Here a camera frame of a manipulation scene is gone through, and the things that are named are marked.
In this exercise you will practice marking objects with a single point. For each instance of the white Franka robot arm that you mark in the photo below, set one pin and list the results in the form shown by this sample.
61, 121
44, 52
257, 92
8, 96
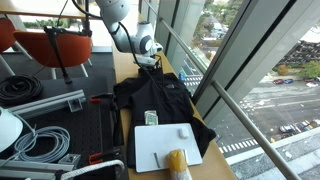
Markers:
145, 43

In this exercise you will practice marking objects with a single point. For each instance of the light wooden desk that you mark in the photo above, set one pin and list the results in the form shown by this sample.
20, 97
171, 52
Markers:
40, 11

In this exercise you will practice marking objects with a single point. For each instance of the black perforated breadboard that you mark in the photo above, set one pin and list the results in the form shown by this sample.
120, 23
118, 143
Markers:
86, 133

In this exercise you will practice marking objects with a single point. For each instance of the folded dollar bill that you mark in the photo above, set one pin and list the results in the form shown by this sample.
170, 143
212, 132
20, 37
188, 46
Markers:
150, 117

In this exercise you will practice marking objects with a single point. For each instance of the white flat board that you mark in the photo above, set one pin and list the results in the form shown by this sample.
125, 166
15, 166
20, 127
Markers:
156, 140

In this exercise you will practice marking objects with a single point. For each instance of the grey metal handrail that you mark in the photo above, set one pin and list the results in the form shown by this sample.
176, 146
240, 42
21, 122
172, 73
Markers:
246, 123

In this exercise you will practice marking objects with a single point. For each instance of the black camera tripod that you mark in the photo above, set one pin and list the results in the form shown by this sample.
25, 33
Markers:
55, 43

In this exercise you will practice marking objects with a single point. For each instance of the orange chair with white legs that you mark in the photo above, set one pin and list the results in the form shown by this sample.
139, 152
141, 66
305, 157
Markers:
5, 33
70, 50

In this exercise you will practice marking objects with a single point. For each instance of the foam roll with yellow end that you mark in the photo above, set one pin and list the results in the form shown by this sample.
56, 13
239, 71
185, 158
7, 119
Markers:
176, 163

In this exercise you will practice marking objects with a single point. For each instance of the dark flat strip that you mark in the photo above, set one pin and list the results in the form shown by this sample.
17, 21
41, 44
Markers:
157, 160
185, 156

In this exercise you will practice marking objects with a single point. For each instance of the white dome housing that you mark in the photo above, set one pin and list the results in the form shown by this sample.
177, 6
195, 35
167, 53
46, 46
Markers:
8, 130

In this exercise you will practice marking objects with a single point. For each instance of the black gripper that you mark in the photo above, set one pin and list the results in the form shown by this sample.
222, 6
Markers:
155, 67

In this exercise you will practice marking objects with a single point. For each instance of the small white case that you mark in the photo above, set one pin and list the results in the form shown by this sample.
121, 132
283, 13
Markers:
183, 133

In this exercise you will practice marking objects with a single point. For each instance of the black zip jacket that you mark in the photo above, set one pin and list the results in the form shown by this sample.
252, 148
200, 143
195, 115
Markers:
166, 100

